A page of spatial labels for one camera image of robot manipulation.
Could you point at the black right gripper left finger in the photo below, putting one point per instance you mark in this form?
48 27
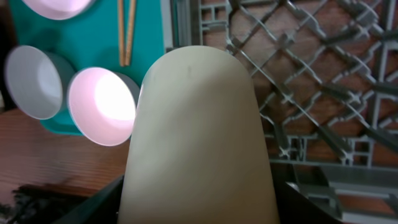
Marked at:
102 208

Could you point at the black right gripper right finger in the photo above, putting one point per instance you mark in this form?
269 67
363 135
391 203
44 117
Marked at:
294 208

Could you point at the pink white bowl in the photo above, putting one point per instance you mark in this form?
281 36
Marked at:
103 105

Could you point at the cream paper cup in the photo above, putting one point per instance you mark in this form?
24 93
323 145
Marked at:
198 152

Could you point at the grey bowl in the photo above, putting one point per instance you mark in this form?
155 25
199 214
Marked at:
37 81

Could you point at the grey dishwasher rack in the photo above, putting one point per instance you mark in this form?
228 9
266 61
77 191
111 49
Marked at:
325 76

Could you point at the teal serving tray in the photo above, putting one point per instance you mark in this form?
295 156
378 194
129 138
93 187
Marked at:
91 38

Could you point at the left wooden chopstick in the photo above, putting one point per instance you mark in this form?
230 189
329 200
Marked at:
121 32

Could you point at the wooden chopstick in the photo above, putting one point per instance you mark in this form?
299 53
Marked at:
121 32
130 32

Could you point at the large white plate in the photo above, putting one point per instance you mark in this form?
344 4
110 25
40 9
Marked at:
58 9

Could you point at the right wooden chopstick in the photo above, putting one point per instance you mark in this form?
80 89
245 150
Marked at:
130 32

